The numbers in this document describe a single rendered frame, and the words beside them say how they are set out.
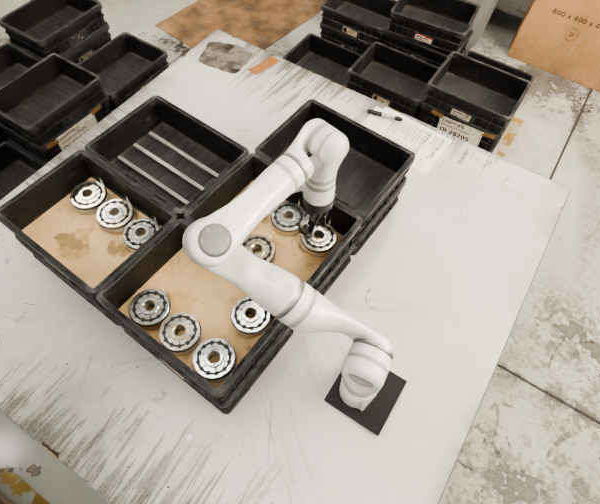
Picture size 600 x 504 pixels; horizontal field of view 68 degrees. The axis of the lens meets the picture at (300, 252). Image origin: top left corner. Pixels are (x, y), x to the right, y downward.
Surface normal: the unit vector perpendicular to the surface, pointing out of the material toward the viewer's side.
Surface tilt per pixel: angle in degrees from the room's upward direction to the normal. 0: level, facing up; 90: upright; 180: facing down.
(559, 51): 72
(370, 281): 0
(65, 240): 0
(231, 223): 32
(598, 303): 0
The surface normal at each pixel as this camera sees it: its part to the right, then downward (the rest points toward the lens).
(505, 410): 0.04, -0.51
